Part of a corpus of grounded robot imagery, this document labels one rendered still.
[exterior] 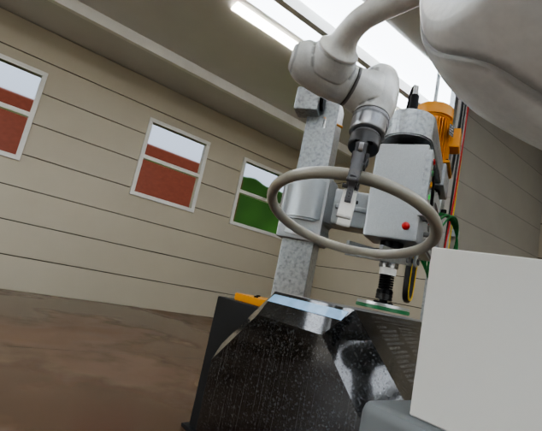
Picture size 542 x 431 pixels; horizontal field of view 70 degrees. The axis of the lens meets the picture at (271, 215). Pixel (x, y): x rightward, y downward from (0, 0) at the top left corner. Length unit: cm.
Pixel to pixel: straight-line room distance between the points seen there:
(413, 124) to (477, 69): 152
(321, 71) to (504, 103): 72
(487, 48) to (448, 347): 19
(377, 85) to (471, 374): 80
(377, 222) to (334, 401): 84
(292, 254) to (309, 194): 36
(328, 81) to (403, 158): 85
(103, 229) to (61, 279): 100
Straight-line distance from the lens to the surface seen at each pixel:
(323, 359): 112
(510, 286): 30
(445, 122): 258
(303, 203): 222
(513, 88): 27
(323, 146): 240
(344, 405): 108
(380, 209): 170
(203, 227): 768
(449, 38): 28
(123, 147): 728
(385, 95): 101
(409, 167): 174
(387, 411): 34
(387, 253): 128
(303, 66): 98
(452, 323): 31
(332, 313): 118
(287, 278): 225
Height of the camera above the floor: 87
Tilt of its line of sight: 10 degrees up
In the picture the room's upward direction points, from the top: 12 degrees clockwise
